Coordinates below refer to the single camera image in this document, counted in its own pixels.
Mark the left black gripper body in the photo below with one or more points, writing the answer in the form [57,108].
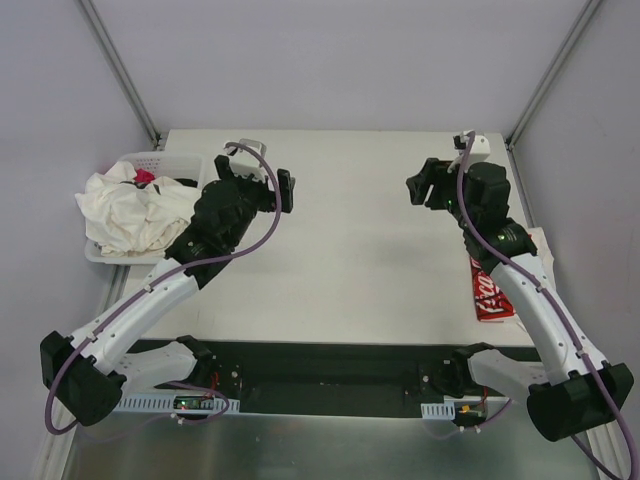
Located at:
[255,183]

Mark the left white cable duct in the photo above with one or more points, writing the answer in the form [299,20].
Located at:
[174,403]

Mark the white plastic laundry basket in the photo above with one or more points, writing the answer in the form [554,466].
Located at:
[189,166]

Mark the right aluminium frame post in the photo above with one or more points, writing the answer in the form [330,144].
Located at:
[559,61]

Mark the white t-shirt pile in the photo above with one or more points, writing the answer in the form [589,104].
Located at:
[125,219]

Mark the left aluminium frame post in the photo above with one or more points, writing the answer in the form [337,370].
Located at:
[113,59]

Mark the aluminium frame post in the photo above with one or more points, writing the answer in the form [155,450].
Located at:
[559,61]
[113,59]

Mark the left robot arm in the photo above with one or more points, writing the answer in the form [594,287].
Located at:
[91,370]

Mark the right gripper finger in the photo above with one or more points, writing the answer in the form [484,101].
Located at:
[426,176]
[419,193]

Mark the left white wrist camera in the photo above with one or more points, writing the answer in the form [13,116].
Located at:
[244,164]

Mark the pink t-shirt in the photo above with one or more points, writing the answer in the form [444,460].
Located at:
[143,176]

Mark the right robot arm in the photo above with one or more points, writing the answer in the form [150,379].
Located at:
[575,388]

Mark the white cable duct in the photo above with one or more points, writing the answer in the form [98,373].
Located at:
[445,411]
[174,403]

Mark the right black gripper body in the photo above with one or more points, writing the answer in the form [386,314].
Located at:
[435,185]

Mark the right white cable duct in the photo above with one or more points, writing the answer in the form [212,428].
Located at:
[445,411]

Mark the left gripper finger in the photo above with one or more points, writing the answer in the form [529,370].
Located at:
[286,184]
[223,168]

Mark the white red-print t-shirt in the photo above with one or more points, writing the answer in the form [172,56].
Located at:
[490,302]

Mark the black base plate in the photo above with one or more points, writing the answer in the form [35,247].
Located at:
[344,380]

